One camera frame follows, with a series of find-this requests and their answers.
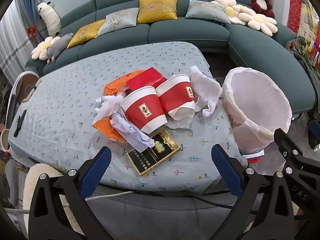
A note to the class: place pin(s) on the yellow cushion centre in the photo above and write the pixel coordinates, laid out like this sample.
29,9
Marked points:
156,10

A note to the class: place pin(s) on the black gold cigarette box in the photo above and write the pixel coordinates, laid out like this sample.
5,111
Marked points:
164,148

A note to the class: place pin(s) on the orange wrapper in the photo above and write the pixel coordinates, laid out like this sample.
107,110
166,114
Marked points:
105,127

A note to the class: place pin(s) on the light green cushion left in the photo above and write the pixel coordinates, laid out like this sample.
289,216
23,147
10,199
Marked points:
119,20

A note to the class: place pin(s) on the white tissue sheet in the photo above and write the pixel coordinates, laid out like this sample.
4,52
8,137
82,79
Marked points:
183,123

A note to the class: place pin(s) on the floral light blue tablecloth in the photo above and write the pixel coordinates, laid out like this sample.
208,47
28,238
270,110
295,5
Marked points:
57,122

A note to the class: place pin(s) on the white paper receipt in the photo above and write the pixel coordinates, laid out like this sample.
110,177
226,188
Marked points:
130,132

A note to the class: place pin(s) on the daisy flower pillow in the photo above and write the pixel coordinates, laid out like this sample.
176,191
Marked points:
232,10
258,22

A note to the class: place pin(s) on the daisy flower pillow lower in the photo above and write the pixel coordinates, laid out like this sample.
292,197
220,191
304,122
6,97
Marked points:
258,22

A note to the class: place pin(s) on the potted flower arrangement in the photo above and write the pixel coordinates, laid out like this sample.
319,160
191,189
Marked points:
307,50

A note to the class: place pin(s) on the red paper box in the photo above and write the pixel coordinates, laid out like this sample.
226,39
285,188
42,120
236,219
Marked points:
149,77

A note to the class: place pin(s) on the white mug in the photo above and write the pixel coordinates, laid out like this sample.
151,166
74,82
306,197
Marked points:
4,140

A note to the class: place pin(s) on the light green cushion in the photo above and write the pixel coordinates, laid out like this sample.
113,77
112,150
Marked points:
211,11
119,20

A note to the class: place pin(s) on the white lined trash bin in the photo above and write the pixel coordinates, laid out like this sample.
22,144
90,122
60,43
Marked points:
256,107

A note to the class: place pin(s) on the dark green sectional sofa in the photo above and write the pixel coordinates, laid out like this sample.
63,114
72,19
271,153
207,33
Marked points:
245,46

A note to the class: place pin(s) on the white sheep plush toy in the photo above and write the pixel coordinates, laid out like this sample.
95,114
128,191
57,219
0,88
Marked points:
50,18

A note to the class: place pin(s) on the orange plastic bag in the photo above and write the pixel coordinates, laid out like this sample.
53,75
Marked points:
120,84

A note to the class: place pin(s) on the red paper cup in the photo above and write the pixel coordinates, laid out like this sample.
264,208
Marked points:
143,108
176,97

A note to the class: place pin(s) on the white glove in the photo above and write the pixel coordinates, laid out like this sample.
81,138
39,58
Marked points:
206,91
109,104

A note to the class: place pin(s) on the daisy pillow far left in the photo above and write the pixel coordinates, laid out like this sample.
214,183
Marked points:
40,52

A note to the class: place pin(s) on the grey mouse plush toy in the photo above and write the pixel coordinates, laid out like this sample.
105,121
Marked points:
54,50

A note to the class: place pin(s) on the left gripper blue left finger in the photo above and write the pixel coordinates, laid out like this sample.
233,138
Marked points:
92,170

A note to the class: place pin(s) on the black remote on table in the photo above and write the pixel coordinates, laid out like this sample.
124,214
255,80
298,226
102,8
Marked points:
19,123

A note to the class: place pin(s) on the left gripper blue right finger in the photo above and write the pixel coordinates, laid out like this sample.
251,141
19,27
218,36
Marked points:
230,170

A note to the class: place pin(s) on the yellow cushion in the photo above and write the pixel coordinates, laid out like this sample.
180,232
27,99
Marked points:
86,33
156,10

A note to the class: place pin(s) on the light green cushion right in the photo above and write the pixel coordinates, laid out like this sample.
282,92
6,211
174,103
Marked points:
211,11

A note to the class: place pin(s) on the wooden chair white frame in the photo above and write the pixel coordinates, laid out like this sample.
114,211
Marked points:
20,90

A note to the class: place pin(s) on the daisy flower pillow upper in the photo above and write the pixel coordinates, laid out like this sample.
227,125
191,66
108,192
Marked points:
232,10

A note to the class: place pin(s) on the yellow cushion left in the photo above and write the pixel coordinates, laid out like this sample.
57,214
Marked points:
86,33

